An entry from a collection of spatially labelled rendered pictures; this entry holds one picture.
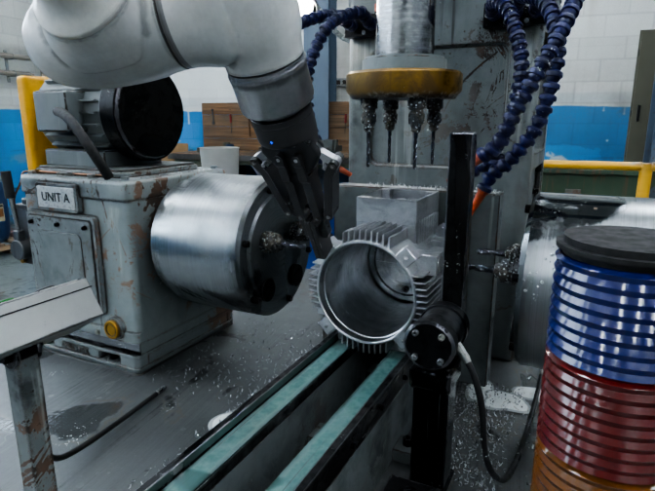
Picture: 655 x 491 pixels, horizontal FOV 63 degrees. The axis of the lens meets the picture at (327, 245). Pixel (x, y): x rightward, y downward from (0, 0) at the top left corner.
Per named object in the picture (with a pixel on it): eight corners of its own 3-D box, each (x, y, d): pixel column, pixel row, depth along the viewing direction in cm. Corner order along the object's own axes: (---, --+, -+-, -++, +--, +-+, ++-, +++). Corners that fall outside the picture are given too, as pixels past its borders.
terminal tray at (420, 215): (381, 227, 96) (382, 187, 95) (439, 233, 92) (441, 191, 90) (354, 240, 86) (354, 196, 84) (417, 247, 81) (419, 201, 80)
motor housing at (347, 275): (359, 303, 102) (360, 205, 97) (457, 320, 93) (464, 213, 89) (307, 341, 85) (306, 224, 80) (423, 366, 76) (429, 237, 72)
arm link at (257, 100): (250, 45, 64) (265, 90, 68) (211, 80, 59) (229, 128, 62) (317, 40, 60) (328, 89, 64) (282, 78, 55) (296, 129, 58)
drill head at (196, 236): (188, 273, 124) (181, 164, 118) (328, 295, 108) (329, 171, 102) (99, 306, 102) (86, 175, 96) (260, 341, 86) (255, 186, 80)
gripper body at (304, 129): (324, 90, 64) (339, 155, 70) (263, 91, 67) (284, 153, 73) (296, 123, 59) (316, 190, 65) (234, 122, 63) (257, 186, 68)
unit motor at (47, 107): (96, 250, 132) (78, 72, 122) (202, 267, 118) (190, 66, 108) (-7, 278, 109) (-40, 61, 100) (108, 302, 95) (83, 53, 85)
